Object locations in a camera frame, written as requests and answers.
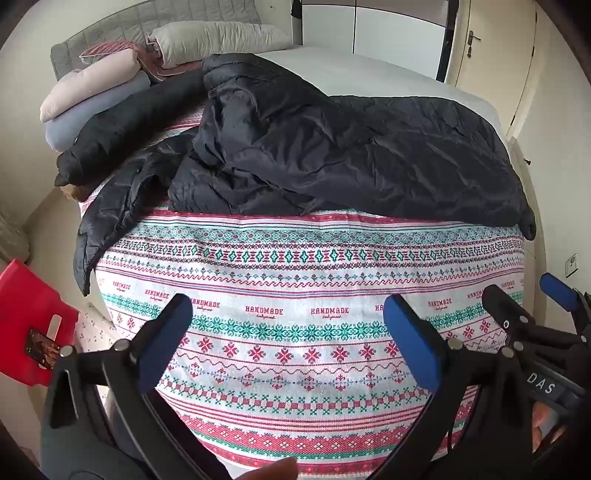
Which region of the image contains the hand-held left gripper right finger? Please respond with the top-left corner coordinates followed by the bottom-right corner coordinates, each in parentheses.
top-left (369, 294), bottom-right (536, 480)

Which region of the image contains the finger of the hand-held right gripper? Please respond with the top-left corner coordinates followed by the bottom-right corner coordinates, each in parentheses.
top-left (481, 284), bottom-right (539, 347)
top-left (539, 272), bottom-right (591, 335)

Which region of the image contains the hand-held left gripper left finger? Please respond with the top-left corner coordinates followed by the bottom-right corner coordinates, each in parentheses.
top-left (41, 293), bottom-right (229, 480)

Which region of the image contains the black puffer jacket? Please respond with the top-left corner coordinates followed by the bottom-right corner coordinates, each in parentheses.
top-left (74, 53), bottom-right (539, 296)

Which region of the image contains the person's right hand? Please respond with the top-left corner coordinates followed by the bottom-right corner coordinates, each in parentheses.
top-left (533, 401), bottom-right (568, 453)

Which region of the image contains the person's left hand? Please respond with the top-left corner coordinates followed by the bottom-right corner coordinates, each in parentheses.
top-left (231, 456), bottom-right (299, 480)

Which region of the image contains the white floral bed skirt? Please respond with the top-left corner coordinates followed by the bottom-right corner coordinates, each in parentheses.
top-left (76, 305), bottom-right (121, 370)

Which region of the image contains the red green patterned blanket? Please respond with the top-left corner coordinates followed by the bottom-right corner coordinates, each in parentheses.
top-left (76, 106), bottom-right (527, 480)

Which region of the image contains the small dark printed card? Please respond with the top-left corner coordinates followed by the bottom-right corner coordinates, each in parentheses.
top-left (25, 328), bottom-right (63, 370)

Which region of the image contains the red plastic stool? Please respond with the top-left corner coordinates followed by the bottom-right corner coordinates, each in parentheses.
top-left (0, 258), bottom-right (79, 388)

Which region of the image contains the black quilted pillow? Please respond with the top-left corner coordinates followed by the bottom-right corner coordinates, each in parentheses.
top-left (54, 69), bottom-right (208, 188)

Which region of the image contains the blue-grey pillow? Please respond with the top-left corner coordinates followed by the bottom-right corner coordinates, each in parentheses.
top-left (44, 71), bottom-right (153, 153)

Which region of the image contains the cream rolled pillow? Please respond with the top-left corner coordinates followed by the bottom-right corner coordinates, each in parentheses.
top-left (39, 48), bottom-right (141, 123)

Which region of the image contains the pink folded blanket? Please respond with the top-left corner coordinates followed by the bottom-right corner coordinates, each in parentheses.
top-left (134, 44), bottom-right (204, 84)

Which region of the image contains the bed with white sheet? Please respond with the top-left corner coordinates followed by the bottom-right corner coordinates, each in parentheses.
top-left (254, 44), bottom-right (506, 139)

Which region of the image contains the pink striped pillow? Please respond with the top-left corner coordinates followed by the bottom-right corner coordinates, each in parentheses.
top-left (78, 41), bottom-right (137, 65)

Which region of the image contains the beige pillow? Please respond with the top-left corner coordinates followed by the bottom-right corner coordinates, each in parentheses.
top-left (150, 21), bottom-right (291, 70)

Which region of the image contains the grey padded headboard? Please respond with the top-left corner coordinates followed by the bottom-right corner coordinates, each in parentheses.
top-left (50, 0), bottom-right (294, 79)

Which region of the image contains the cream door with handle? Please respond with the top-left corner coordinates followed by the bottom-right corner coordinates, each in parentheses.
top-left (450, 0), bottom-right (492, 88)

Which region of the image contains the white wardrobe with black frame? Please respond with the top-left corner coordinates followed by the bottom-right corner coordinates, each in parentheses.
top-left (291, 0), bottom-right (462, 84)

